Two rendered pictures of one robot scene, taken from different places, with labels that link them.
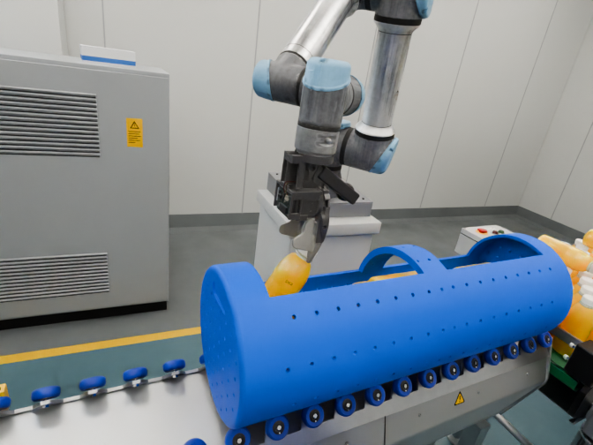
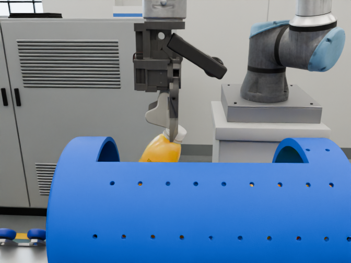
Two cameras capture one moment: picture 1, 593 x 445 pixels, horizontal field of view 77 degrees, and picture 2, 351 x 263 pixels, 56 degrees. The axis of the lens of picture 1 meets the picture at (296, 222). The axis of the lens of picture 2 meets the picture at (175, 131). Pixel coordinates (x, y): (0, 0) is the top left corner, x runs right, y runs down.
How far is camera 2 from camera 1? 0.38 m
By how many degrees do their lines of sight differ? 28
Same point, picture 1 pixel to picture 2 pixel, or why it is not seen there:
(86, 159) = (111, 90)
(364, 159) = (299, 55)
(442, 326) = (325, 232)
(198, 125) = not seen: hidden behind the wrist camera
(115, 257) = not seen: hidden behind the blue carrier
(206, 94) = (223, 40)
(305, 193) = (149, 61)
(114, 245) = (130, 159)
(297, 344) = (108, 212)
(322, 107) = not seen: outside the picture
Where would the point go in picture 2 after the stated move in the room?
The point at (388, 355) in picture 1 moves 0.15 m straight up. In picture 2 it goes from (233, 252) to (240, 158)
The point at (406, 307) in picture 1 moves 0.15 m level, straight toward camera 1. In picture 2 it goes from (265, 198) to (189, 238)
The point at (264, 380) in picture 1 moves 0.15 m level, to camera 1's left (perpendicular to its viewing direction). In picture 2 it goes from (67, 240) to (4, 212)
